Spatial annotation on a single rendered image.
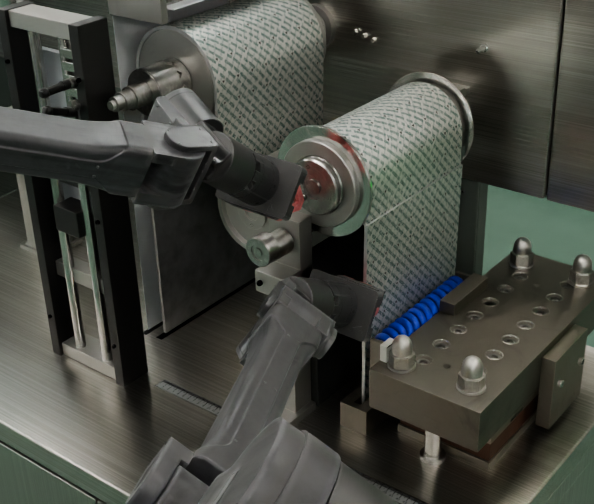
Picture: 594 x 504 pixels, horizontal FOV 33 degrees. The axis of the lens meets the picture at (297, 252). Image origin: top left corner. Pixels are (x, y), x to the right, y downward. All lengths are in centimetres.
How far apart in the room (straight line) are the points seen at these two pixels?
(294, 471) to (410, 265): 102
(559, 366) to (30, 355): 80
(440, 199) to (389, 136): 16
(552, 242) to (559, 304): 244
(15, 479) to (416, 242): 71
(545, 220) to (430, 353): 275
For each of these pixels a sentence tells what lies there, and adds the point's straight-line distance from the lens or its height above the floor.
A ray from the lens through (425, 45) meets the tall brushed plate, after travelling 153.
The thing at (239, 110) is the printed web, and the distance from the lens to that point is 140.
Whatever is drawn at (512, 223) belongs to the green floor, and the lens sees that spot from 402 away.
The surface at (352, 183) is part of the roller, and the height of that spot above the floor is 127.
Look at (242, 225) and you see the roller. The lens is 141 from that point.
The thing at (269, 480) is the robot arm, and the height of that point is 152.
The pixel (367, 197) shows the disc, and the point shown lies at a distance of 125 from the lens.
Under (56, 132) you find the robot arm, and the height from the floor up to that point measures 142.
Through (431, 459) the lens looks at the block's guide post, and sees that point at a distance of 136.
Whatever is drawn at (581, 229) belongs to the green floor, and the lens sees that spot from 402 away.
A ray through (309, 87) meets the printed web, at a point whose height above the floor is 128.
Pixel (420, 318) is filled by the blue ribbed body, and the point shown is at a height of 104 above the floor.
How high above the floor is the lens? 177
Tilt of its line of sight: 28 degrees down
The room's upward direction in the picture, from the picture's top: 2 degrees counter-clockwise
